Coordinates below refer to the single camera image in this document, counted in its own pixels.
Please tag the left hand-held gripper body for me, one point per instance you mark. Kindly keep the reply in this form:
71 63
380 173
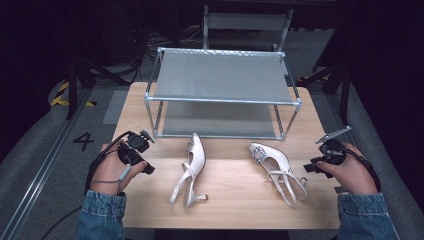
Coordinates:
133 151

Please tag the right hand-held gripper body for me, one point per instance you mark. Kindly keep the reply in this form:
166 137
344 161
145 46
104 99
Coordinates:
331 151

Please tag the white slingback high-heel shoe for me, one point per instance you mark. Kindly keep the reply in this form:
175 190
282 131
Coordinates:
196 155
280 161

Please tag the grey metal-frame shoe rack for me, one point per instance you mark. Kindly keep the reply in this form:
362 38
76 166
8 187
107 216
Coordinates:
220 76

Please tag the person's right hand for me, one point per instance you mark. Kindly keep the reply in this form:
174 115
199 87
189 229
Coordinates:
350 173

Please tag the person's left hand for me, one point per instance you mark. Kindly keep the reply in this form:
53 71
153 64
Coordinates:
110 170

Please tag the black tripod stand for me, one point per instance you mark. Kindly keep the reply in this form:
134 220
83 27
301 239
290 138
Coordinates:
345 90
72 90

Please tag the yellow-black hazard tape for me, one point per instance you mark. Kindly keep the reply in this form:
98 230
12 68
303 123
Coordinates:
61 96

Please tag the metal floor rail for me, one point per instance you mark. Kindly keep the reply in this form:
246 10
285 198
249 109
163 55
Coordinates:
370 176
36 173

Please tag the grey metal chair frame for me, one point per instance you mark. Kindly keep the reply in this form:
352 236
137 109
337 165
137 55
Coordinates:
246 21

